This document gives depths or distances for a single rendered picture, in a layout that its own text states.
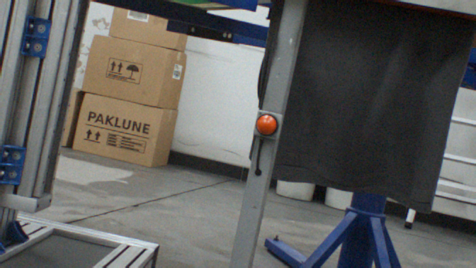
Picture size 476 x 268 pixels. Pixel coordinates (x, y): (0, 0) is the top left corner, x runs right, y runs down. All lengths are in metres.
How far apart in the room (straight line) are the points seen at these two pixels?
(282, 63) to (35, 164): 0.67
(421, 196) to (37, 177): 0.86
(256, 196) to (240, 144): 5.04
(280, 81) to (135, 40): 4.86
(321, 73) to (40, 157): 0.67
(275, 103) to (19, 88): 0.65
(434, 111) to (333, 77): 0.23
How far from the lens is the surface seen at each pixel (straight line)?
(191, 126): 6.93
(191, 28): 4.08
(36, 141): 2.16
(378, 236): 3.31
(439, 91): 2.05
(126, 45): 6.61
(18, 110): 2.16
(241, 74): 6.85
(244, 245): 1.82
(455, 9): 1.97
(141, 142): 6.54
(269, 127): 1.75
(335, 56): 2.06
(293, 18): 1.80
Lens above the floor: 0.72
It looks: 3 degrees down
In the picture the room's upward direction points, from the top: 12 degrees clockwise
